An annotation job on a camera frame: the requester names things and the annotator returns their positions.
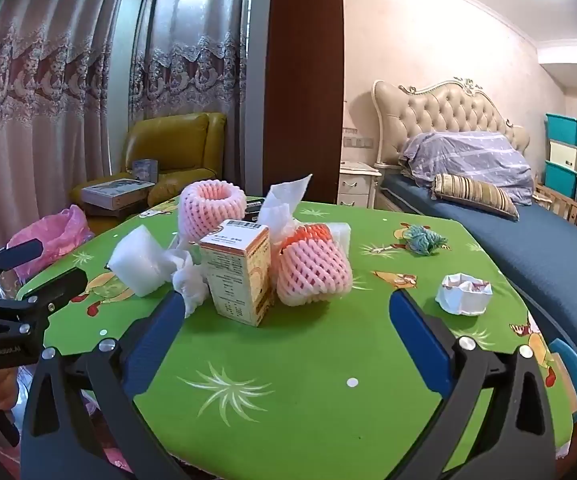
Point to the flat white box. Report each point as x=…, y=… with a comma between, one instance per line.
x=118, y=192

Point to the white paper box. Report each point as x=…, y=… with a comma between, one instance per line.
x=461, y=300

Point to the crumpled white paper towel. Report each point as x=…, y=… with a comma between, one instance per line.
x=186, y=285

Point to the gold striped cushion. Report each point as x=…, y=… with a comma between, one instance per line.
x=473, y=192

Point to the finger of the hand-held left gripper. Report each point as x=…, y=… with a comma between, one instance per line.
x=63, y=285
x=23, y=251

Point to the wide beige lace-trimmed curtain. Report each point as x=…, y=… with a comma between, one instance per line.
x=43, y=110

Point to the pink plastic bag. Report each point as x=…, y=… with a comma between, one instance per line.
x=58, y=232

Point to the brown wooden cabinet panel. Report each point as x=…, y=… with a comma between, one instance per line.
x=303, y=85

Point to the small blue and white box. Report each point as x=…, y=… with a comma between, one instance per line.
x=146, y=170

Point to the person's left hand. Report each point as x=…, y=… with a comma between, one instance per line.
x=4, y=389

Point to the white nightstand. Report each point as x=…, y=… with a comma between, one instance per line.
x=356, y=185

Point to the yellow leather armchair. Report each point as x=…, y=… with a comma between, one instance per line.
x=178, y=135

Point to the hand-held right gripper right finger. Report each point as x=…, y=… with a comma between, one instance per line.
x=418, y=332

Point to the stack of plastic storage boxes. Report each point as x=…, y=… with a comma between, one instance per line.
x=563, y=180

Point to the thin white foam sheet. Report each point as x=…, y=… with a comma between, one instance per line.
x=281, y=200

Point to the wall switch panel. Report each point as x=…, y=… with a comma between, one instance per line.
x=357, y=142

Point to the blue bed mattress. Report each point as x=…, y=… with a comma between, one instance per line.
x=543, y=260

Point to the orange and white cardboard box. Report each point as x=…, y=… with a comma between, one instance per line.
x=233, y=280

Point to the small black box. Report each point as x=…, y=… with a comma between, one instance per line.
x=253, y=209

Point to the beige tufted headboard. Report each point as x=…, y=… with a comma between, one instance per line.
x=433, y=105

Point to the green cartoon print tablecloth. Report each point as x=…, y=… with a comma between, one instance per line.
x=293, y=360

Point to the white foam block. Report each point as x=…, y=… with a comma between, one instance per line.
x=136, y=260

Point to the orange foam net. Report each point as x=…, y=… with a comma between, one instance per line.
x=308, y=234

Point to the bulging pink foam net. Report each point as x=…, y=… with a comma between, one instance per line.
x=313, y=275

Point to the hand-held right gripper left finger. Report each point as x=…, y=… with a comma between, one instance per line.
x=161, y=335

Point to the teal yarn bundle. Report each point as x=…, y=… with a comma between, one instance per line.
x=423, y=239

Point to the narrow beige lace-trimmed curtain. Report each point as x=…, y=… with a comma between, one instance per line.
x=193, y=50

